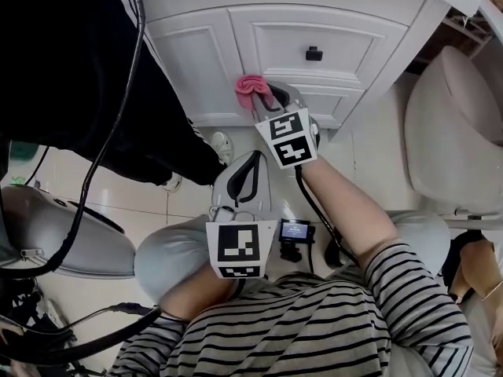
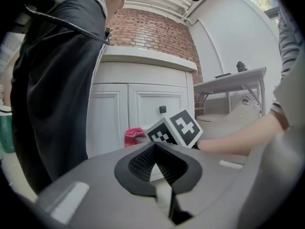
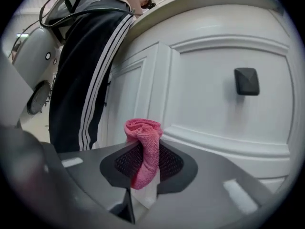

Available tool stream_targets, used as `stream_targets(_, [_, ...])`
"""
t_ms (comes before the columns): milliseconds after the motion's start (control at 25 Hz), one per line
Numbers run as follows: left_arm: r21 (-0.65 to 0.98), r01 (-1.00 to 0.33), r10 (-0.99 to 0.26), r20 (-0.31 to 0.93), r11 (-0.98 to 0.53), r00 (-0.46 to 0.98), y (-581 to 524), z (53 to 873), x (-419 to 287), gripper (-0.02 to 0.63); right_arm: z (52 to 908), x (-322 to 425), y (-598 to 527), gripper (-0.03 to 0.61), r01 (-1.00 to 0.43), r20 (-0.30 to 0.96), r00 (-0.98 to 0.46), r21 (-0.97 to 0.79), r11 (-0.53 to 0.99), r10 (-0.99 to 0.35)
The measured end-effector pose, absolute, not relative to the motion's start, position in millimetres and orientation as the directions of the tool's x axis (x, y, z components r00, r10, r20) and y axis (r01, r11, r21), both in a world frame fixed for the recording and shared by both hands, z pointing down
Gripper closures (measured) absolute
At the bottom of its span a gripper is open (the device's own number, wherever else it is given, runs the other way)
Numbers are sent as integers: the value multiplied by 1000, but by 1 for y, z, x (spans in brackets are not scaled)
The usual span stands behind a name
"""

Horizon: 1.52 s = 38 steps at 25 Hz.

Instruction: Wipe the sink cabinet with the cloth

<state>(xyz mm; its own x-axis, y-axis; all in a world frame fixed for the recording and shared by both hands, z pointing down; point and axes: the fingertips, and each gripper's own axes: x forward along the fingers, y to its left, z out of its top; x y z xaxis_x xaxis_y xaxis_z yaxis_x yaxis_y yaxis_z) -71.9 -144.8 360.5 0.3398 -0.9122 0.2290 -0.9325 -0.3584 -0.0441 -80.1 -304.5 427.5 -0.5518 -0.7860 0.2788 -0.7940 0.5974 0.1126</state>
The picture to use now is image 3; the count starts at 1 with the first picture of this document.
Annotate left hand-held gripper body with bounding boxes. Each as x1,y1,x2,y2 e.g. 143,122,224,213
142,0,157,10

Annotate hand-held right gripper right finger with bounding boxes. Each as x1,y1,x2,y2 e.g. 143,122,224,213
147,138,273,229

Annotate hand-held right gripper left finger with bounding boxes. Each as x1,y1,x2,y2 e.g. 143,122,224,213
57,143,145,224

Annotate pink cloth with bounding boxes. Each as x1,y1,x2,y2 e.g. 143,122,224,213
123,118,164,190

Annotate white sink cabinet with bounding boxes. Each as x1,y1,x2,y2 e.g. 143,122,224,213
96,0,304,200

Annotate black square cabinet knob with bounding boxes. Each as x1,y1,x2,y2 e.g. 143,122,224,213
234,67,261,96

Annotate grey stone countertop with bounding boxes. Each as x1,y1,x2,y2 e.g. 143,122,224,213
128,0,285,46

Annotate grey top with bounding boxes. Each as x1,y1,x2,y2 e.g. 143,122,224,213
45,0,132,42

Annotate black trousers with white stripes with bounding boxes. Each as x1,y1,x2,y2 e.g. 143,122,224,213
48,10,134,153

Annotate white rounded appliance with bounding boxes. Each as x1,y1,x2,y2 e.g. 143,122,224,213
10,27,63,124

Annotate black cable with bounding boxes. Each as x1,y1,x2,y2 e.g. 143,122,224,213
39,0,135,29

